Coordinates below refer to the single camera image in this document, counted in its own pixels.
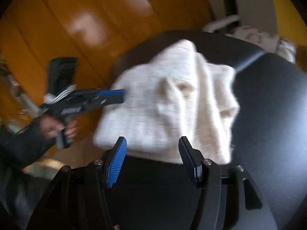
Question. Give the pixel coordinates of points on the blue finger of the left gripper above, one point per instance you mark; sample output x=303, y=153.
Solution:
x=111, y=96

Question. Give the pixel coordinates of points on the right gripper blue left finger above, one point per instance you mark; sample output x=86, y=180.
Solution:
x=105, y=172

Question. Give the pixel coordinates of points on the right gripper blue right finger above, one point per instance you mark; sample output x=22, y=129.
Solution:
x=206, y=175

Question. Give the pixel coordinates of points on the cream knitted sweater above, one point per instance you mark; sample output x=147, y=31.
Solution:
x=178, y=93

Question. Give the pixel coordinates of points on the person left forearm black sleeve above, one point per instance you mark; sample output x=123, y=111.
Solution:
x=22, y=149

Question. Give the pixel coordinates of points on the person left hand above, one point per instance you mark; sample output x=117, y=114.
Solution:
x=58, y=129

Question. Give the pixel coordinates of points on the triangle pattern pillow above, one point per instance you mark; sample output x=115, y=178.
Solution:
x=271, y=43

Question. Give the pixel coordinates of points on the multicolour sofa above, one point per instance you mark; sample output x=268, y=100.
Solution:
x=287, y=18

